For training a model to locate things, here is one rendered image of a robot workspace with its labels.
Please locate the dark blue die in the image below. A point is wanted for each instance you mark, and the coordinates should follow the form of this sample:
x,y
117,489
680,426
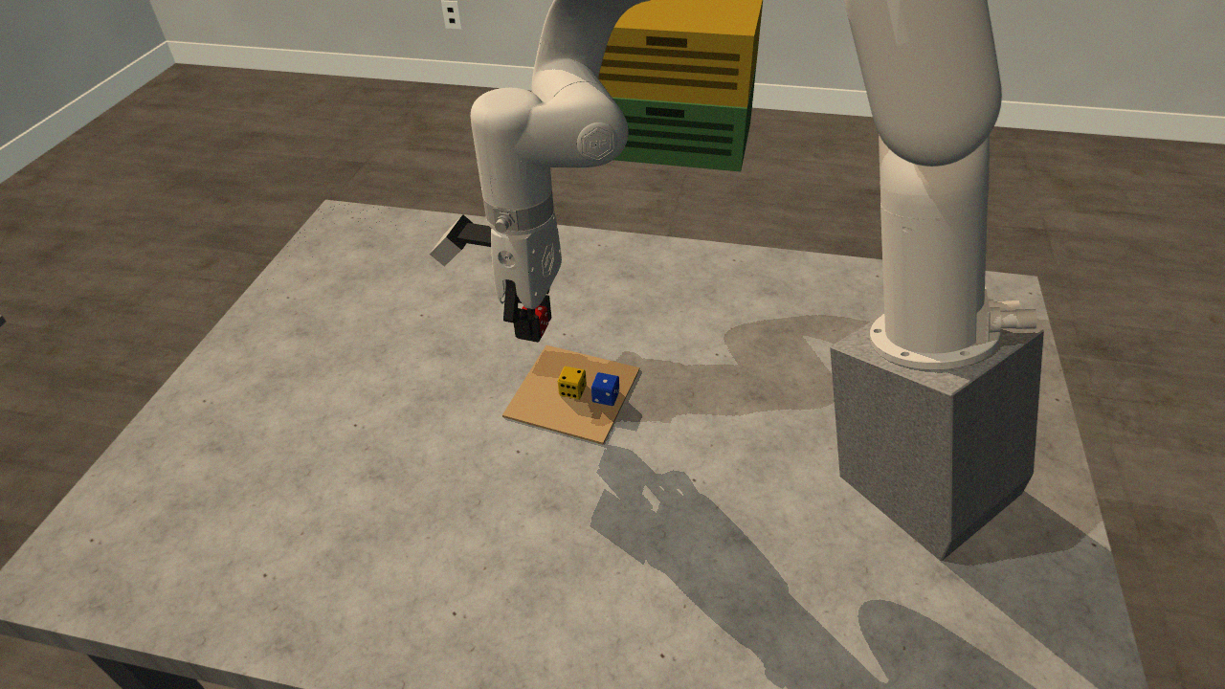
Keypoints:
x,y
605,389

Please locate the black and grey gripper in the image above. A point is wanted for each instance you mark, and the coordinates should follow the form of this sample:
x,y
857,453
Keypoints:
x,y
525,263

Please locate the yellow die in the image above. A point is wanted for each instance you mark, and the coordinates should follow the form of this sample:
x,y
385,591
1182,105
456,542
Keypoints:
x,y
572,382

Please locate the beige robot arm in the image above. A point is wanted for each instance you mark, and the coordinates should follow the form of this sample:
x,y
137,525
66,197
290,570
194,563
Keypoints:
x,y
932,80

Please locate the tan flat mat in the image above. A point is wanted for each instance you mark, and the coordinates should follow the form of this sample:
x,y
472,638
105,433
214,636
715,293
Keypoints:
x,y
538,403

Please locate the red die with white pips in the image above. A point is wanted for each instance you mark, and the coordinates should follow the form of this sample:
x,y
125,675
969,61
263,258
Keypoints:
x,y
541,311

